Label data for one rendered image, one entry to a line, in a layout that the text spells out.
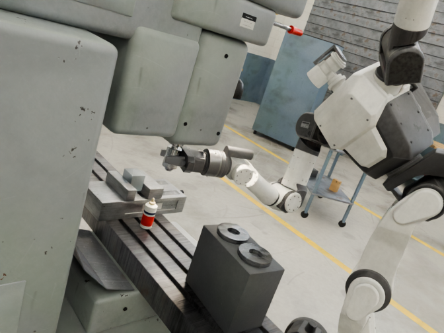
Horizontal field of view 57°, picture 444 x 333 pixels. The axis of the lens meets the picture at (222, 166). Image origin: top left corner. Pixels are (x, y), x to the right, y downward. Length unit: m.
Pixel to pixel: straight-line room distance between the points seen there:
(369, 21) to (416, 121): 8.36
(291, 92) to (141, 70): 6.36
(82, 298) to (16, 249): 0.41
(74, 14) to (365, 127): 0.83
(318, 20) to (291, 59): 3.20
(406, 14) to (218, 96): 0.52
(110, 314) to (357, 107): 0.92
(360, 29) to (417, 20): 8.54
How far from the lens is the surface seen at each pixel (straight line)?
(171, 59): 1.02
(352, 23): 9.86
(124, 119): 1.00
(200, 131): 1.17
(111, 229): 1.38
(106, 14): 0.93
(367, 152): 1.33
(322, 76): 1.39
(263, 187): 1.43
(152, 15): 0.98
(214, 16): 1.06
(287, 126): 7.30
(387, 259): 1.43
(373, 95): 1.27
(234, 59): 1.16
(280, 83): 7.34
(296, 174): 1.52
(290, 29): 1.28
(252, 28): 1.15
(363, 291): 1.43
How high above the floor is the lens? 1.66
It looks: 18 degrees down
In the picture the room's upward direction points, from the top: 18 degrees clockwise
